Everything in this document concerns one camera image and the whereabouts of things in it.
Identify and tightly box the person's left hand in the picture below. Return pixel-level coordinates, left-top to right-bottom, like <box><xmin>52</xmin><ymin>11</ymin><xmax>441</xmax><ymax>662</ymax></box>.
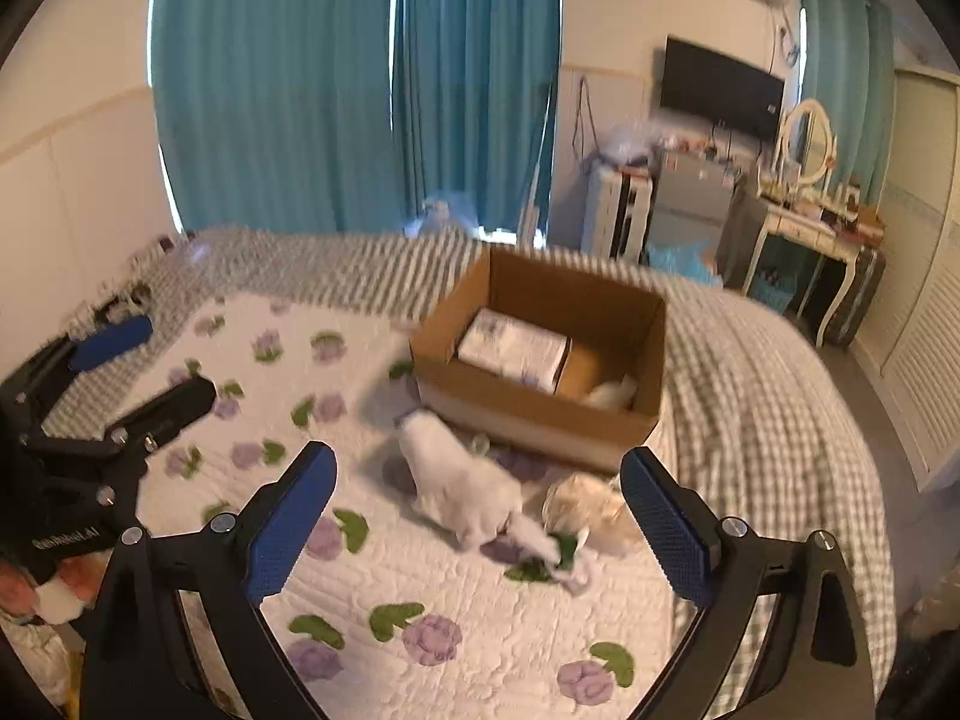
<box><xmin>0</xmin><ymin>551</ymin><xmax>100</xmax><ymax>625</ymax></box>

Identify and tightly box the white low cabinet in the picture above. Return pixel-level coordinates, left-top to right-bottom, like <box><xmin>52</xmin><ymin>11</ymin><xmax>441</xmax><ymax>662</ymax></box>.
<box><xmin>583</xmin><ymin>165</ymin><xmax>653</xmax><ymax>260</ymax></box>

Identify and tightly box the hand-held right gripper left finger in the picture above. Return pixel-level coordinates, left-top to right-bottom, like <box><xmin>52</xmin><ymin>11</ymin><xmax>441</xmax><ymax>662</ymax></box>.
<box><xmin>79</xmin><ymin>441</ymin><xmax>338</xmax><ymax>720</ymax></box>

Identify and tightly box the white garment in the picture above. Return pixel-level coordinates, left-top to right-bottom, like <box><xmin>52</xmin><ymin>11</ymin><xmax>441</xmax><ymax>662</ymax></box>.
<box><xmin>396</xmin><ymin>409</ymin><xmax>593</xmax><ymax>595</ymax></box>

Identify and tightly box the brown cardboard box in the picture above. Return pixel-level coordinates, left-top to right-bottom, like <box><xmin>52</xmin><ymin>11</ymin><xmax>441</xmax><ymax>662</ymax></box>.
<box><xmin>409</xmin><ymin>246</ymin><xmax>668</xmax><ymax>475</ymax></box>

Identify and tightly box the white oval vanity mirror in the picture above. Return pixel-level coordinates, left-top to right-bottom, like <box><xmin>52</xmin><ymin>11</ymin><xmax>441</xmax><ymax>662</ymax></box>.
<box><xmin>776</xmin><ymin>99</ymin><xmax>838</xmax><ymax>188</ymax></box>

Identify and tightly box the dark grey hanging cloth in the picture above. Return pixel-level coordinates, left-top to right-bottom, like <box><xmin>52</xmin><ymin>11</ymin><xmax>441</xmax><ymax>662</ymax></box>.
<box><xmin>716</xmin><ymin>180</ymin><xmax>767</xmax><ymax>290</ymax></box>

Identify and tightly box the white folded packet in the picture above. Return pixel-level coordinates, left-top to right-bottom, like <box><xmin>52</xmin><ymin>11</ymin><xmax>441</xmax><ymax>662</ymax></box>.
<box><xmin>456</xmin><ymin>307</ymin><xmax>572</xmax><ymax>395</ymax></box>

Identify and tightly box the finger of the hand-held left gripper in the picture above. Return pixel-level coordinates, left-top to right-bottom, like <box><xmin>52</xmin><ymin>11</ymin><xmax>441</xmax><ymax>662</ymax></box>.
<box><xmin>0</xmin><ymin>315</ymin><xmax>155</xmax><ymax>425</ymax></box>
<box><xmin>21</xmin><ymin>376</ymin><xmax>218</xmax><ymax>467</ymax></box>

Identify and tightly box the clear plastic bag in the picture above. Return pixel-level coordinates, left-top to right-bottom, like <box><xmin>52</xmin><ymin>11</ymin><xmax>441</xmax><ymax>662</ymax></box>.
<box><xmin>600</xmin><ymin>124</ymin><xmax>662</xmax><ymax>167</ymax></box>

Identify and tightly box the black wall television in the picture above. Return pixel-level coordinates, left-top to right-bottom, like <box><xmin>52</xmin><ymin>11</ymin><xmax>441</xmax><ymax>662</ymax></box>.
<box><xmin>660</xmin><ymin>35</ymin><xmax>786</xmax><ymax>143</ymax></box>

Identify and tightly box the narrow teal curtain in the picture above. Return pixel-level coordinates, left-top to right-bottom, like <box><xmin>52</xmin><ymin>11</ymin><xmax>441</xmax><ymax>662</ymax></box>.
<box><xmin>394</xmin><ymin>0</ymin><xmax>563</xmax><ymax>235</ymax></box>

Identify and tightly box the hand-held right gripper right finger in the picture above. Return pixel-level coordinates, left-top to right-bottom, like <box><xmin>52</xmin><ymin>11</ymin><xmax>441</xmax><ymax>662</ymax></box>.
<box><xmin>619</xmin><ymin>447</ymin><xmax>878</xmax><ymax>720</ymax></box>

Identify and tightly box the beige crumpled garment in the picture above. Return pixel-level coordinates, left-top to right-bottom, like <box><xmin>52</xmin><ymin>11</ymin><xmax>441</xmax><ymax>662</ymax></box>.
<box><xmin>541</xmin><ymin>472</ymin><xmax>640</xmax><ymax>557</ymax></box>

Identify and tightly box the grey mini fridge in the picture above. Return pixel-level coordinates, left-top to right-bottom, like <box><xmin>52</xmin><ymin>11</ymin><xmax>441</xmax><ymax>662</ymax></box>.
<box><xmin>649</xmin><ymin>146</ymin><xmax>740</xmax><ymax>263</ymax></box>

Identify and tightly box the small white soft item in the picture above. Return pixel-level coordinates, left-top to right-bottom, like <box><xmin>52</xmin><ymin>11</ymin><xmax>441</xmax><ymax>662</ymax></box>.
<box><xmin>585</xmin><ymin>375</ymin><xmax>638</xmax><ymax>412</ymax></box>

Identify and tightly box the blue plastic bag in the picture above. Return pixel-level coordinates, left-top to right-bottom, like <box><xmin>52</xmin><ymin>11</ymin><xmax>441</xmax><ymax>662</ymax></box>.
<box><xmin>649</xmin><ymin>240</ymin><xmax>725</xmax><ymax>287</ymax></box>

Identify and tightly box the cream louvred wardrobe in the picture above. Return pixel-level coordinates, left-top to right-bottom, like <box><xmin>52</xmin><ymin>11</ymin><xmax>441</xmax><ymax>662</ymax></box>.
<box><xmin>855</xmin><ymin>67</ymin><xmax>960</xmax><ymax>488</ymax></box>

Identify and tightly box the dark suitcase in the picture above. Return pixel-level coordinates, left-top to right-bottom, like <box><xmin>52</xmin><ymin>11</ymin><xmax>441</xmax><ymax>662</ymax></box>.
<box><xmin>825</xmin><ymin>247</ymin><xmax>887</xmax><ymax>350</ymax></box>

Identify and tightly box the teal basket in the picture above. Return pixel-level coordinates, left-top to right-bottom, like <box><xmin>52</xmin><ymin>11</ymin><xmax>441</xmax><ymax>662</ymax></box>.
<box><xmin>750</xmin><ymin>270</ymin><xmax>797</xmax><ymax>316</ymax></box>

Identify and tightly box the teal curtain beside wardrobe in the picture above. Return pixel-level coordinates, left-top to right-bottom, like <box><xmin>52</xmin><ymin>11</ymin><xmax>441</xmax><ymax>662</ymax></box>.
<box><xmin>795</xmin><ymin>0</ymin><xmax>897</xmax><ymax>205</ymax></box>

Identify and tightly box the white floral quilt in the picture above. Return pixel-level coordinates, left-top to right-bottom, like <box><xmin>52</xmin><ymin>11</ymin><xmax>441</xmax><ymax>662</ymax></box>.
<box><xmin>135</xmin><ymin>292</ymin><xmax>710</xmax><ymax>720</ymax></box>

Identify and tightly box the white bag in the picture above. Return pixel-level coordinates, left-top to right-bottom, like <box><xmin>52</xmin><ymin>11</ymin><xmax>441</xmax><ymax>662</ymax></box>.
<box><xmin>405</xmin><ymin>195</ymin><xmax>481</xmax><ymax>238</ymax></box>

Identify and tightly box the wide teal curtain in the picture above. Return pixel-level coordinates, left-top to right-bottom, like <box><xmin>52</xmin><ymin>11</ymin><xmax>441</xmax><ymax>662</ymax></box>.
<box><xmin>150</xmin><ymin>0</ymin><xmax>404</xmax><ymax>235</ymax></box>

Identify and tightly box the white dressing table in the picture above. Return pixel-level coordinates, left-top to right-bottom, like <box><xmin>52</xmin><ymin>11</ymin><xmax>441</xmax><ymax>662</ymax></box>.
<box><xmin>742</xmin><ymin>186</ymin><xmax>886</xmax><ymax>350</ymax></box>

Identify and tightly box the black wall cable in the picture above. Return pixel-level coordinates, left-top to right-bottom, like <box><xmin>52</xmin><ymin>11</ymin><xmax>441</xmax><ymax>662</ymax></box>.
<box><xmin>572</xmin><ymin>75</ymin><xmax>595</xmax><ymax>160</ymax></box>

